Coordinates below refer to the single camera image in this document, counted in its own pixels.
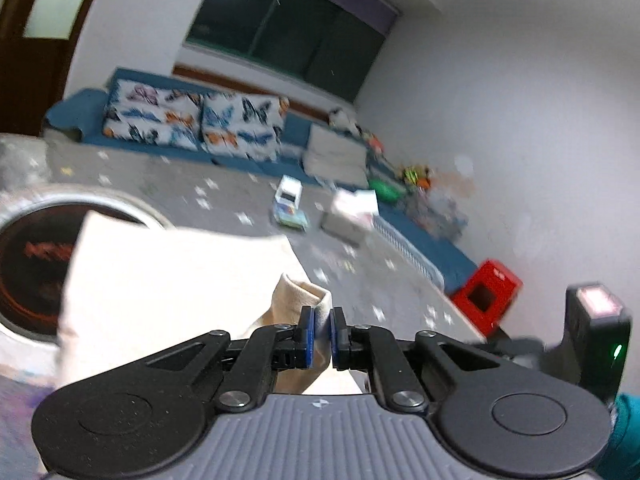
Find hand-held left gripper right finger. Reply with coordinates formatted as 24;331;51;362
330;306;501;411

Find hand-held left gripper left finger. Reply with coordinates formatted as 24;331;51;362
132;305;317;411

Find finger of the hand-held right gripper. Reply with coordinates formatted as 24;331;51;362
487;334;546;360

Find cream garment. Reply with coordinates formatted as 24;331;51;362
55;211;366;396

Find red plastic stool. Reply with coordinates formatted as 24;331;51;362
452;259;523;338

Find white and pink tissue pack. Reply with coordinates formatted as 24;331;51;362
320;187;380;246

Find small colourful plastic packet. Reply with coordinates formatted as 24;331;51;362
272;202;308;231

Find grey star-print tablecloth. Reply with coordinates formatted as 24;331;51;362
0;132;488;396

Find clear plastic storage bin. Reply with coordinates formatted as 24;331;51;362
405;187;468;238

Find plain grey pillow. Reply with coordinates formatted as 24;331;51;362
302;124;371;187

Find yellow and orange plush toys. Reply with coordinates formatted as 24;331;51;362
400;164;436;191

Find black and white plush toy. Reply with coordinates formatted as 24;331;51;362
327;107;361;133

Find butterfly print pillow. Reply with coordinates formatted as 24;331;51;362
200;92;291;163
102;78;206;152

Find black round induction cooktop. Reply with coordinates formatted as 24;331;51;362
0;185;173;346

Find green framed window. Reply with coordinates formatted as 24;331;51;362
185;0;403;103

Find blue corner sofa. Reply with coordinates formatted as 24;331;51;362
42;67;478;296

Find dark wooden door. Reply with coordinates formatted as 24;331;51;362
0;0;108;136

